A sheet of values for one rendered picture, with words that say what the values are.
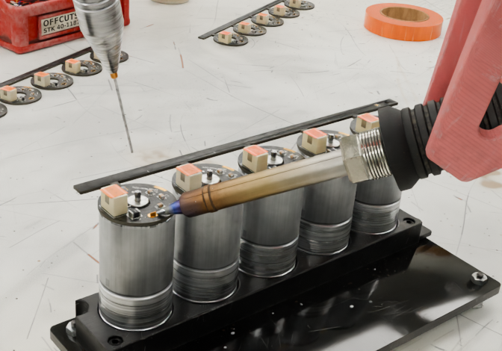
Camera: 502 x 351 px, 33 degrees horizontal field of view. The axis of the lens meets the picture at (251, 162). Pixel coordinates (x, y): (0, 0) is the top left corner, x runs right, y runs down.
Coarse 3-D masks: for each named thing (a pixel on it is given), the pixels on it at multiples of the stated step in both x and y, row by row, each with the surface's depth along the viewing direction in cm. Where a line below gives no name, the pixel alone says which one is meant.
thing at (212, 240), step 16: (176, 192) 28; (224, 208) 28; (240, 208) 28; (176, 224) 28; (192, 224) 28; (208, 224) 28; (224, 224) 28; (240, 224) 29; (176, 240) 29; (192, 240) 28; (208, 240) 28; (224, 240) 28; (240, 240) 29; (176, 256) 29; (192, 256) 28; (208, 256) 28; (224, 256) 28; (176, 272) 29; (192, 272) 29; (208, 272) 29; (224, 272) 29; (176, 288) 29; (192, 288) 29; (208, 288) 29; (224, 288) 29
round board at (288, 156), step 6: (270, 150) 31; (276, 150) 31; (282, 150) 31; (288, 150) 31; (240, 156) 30; (282, 156) 30; (288, 156) 30; (294, 156) 30; (300, 156) 30; (240, 162) 30; (288, 162) 30; (246, 168) 29
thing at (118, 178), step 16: (352, 112) 34; (368, 112) 35; (288, 128) 32; (304, 128) 33; (224, 144) 31; (240, 144) 31; (256, 144) 31; (176, 160) 29; (192, 160) 30; (112, 176) 28; (128, 176) 28; (144, 176) 28; (80, 192) 27
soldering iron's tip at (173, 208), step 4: (172, 204) 26; (176, 204) 26; (164, 208) 26; (168, 208) 26; (172, 208) 26; (176, 208) 26; (180, 208) 26; (156, 212) 26; (160, 212) 26; (164, 212) 26; (168, 212) 26; (172, 212) 26; (176, 212) 26; (180, 212) 26
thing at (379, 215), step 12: (372, 180) 33; (384, 180) 33; (360, 192) 33; (372, 192) 33; (384, 192) 33; (396, 192) 33; (360, 204) 34; (372, 204) 33; (384, 204) 33; (396, 204) 34; (360, 216) 34; (372, 216) 34; (384, 216) 34; (396, 216) 34; (360, 228) 34; (372, 228) 34; (384, 228) 34
